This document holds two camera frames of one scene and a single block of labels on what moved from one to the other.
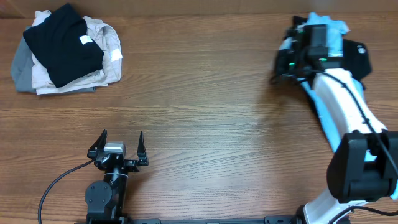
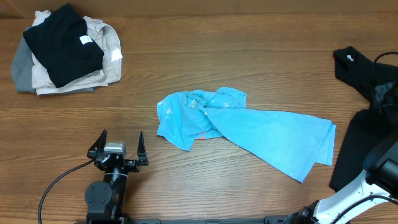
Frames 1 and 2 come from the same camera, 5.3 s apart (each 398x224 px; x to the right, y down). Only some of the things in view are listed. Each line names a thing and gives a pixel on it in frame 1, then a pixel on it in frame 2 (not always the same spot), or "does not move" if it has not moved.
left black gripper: [132, 165] does not move
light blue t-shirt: [336, 31] -> [293, 142]
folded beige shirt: [104, 37] does not move
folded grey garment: [22, 68] does not move
